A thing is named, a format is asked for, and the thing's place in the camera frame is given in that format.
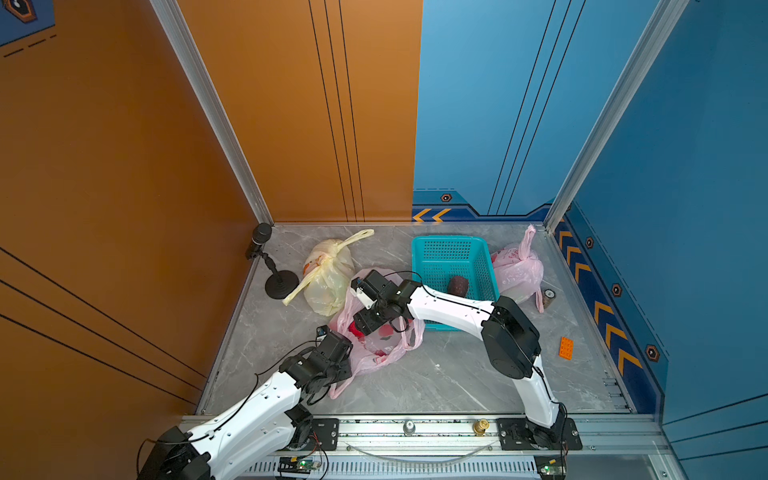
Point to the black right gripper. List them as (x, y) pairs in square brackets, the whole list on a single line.
[(363, 323)]

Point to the pink plastic bag with hearts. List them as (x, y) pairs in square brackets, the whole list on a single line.
[(387, 345)]

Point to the dark maroon ball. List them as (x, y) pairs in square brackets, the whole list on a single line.
[(458, 286)]

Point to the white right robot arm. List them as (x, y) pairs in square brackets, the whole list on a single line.
[(511, 341)]

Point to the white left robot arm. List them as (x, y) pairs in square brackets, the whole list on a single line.
[(271, 417)]

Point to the yellow knotted plastic bag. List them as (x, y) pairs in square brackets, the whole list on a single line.
[(327, 274)]

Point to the pink knotted plastic bag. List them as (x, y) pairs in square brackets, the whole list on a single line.
[(519, 272)]

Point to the teal plastic basket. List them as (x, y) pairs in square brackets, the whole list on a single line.
[(436, 259)]

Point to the black desktop microphone stand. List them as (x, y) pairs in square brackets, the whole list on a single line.
[(280, 283)]

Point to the left green circuit board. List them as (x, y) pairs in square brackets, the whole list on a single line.
[(295, 467)]

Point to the green circuit board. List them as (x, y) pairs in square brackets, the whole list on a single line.
[(550, 468), (295, 467)]

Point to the orange toy brick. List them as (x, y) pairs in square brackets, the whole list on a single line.
[(566, 348)]

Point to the right green circuit board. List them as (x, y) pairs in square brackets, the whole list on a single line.
[(550, 468)]

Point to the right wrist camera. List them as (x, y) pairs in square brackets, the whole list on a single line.
[(372, 287)]

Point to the silver knob on rail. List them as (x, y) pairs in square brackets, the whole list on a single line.
[(409, 428)]

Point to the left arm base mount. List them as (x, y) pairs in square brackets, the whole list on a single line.
[(321, 433)]

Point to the brass knob on rail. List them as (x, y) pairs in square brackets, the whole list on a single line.
[(480, 427)]

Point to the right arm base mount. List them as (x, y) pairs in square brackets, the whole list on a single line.
[(521, 434)]

